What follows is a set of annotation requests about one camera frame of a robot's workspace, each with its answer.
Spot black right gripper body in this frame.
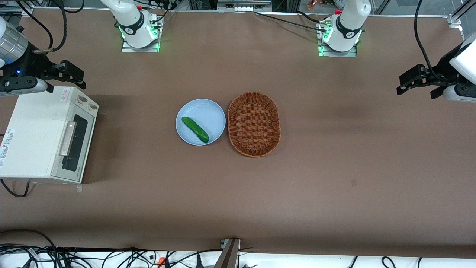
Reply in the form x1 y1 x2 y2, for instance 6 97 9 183
17 48 63 77

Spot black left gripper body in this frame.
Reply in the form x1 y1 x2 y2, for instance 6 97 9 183
425 47 462 88

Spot oven door with metal handle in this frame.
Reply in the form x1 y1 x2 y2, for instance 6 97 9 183
50 110 96 183

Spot white toaster oven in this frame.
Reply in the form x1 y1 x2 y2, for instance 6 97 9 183
0 86 99 184

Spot printed oven label sticker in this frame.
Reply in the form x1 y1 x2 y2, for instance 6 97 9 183
0 128 16 168

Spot green cucumber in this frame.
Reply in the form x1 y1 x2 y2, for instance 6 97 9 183
181 116 209 143

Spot light blue plate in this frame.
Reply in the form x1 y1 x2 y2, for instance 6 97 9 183
176 99 226 146

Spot brown wicker basket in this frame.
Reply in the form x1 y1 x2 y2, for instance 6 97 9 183
227 92 281 157

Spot grey power strip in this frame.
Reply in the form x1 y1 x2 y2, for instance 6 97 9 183
217 0 273 12

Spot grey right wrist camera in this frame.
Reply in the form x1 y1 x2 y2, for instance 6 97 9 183
0 76 54 97

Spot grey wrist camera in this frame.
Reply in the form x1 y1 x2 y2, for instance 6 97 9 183
0 76 54 97
443 83 476 103

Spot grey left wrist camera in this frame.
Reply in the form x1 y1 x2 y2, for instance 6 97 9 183
443 83 476 103

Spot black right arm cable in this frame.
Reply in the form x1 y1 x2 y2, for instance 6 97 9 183
17 0 68 55

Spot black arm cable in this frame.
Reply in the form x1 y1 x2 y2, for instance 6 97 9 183
17 0 68 55
414 0 445 81

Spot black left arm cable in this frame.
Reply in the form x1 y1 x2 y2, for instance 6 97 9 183
414 0 445 81

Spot aluminium frame profile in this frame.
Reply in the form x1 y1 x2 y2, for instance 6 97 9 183
447 0 476 30

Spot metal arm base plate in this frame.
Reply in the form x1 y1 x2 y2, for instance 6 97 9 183
121 22 161 53
318 20 358 58

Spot black base cables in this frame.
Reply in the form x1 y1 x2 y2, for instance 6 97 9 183
138 0 180 27

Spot black oven power cable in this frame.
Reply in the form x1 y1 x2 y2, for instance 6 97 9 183
0 179 31 198

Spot long black table cable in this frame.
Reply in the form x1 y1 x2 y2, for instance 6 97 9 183
253 11 328 34

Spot tangle of black cables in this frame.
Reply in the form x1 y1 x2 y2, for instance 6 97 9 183
0 229 261 268

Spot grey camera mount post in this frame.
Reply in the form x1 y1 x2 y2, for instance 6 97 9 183
215 238 241 268

